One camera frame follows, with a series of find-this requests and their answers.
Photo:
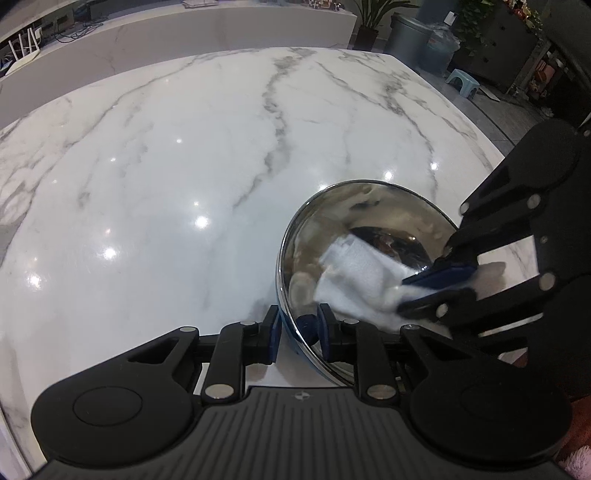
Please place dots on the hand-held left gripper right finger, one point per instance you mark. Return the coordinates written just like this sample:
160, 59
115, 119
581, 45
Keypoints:
326, 333

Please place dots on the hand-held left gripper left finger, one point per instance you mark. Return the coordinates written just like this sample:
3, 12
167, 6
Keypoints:
274, 333

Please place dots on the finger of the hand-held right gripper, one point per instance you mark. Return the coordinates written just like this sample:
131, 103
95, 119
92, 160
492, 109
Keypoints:
427, 302
445, 273

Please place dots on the white cleaning cloth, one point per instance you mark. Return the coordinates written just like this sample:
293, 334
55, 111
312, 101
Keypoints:
355, 281

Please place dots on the stainless steel bowl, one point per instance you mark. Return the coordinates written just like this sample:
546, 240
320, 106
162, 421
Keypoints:
304, 258

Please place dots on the dark shelf with small items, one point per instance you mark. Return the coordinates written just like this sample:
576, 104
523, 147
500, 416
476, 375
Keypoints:
542, 78

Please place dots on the light blue plastic stool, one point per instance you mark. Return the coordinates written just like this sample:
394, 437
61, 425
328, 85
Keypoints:
461, 81

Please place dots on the dark grey cabinet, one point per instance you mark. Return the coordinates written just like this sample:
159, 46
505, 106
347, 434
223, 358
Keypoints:
508, 41

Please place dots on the pink fluffy rug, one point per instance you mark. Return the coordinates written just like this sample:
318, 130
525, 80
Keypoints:
576, 464

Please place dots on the clear water jug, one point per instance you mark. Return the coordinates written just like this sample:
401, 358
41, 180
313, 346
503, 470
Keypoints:
441, 50

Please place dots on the trailing green ivy plant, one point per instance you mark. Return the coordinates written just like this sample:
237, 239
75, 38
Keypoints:
471, 27

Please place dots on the grey trash can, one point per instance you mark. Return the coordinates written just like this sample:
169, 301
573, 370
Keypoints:
406, 34

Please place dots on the potted plant in black pot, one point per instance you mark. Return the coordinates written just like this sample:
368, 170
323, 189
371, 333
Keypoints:
368, 32

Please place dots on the white marble counter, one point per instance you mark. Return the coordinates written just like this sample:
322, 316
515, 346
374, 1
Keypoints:
184, 37

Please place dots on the white wifi router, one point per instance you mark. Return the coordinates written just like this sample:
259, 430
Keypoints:
25, 48

